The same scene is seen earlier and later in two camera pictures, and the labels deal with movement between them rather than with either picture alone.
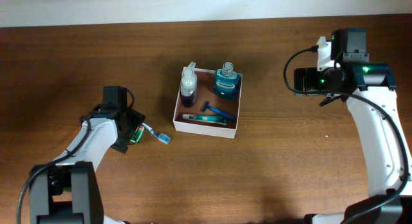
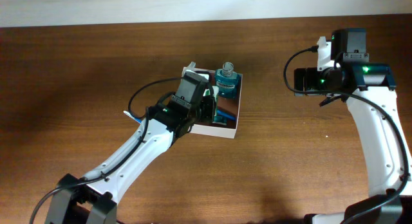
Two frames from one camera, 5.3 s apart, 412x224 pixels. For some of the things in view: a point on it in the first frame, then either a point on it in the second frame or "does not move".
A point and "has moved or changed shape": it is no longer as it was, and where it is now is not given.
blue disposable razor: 206,106 does not move
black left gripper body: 135,118 to 206,110
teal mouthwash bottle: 227,83 does not move
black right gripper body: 314,80 does not move
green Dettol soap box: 138,134 has moved or changed shape
